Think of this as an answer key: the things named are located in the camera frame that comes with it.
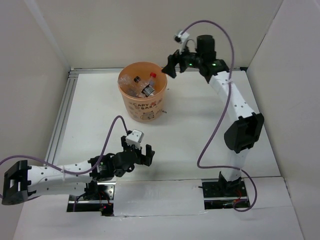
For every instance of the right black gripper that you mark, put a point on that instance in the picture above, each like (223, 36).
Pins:
(169, 69)

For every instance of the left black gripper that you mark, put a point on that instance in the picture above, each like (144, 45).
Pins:
(146, 159)

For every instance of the water bottle red label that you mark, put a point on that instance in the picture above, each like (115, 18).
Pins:
(153, 76)

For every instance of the clear bottle black label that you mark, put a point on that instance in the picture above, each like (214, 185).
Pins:
(144, 88)

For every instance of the clear crushed bottle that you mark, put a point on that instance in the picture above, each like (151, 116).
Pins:
(125, 82)

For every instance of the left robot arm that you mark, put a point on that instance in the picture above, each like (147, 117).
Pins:
(24, 182)

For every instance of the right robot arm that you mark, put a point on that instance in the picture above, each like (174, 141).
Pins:
(246, 125)

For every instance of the orange plastic capybara bin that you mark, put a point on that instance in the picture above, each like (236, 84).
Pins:
(147, 108)

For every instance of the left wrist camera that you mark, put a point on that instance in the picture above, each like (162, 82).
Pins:
(134, 138)

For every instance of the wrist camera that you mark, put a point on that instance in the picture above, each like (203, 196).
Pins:
(134, 138)
(181, 37)

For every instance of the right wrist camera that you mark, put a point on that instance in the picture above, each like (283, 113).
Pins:
(181, 37)

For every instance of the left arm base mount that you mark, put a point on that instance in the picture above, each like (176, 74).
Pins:
(98, 197)

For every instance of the aluminium frame rail back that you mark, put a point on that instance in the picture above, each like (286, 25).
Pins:
(107, 70)

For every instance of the aluminium frame rail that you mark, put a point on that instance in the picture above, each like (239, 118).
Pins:
(107, 70)
(59, 129)

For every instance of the aluminium frame rail left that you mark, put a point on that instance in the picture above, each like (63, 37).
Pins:
(59, 129)

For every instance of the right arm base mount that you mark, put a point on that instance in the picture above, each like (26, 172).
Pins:
(218, 194)

